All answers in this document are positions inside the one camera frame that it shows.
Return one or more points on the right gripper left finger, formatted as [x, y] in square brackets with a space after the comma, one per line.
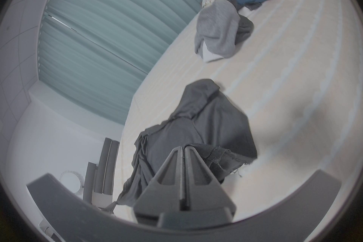
[167, 192]

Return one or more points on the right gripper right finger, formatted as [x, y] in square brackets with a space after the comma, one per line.
[201, 192]

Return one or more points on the black T-shirt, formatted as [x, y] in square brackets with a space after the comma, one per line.
[204, 121]

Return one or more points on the black chest of drawers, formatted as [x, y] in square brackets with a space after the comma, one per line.
[106, 167]

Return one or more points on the white garment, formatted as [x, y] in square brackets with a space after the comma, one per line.
[211, 56]

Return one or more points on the bed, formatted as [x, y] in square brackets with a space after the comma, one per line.
[283, 79]

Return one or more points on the dark grey garment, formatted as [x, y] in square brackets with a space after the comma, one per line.
[244, 25]

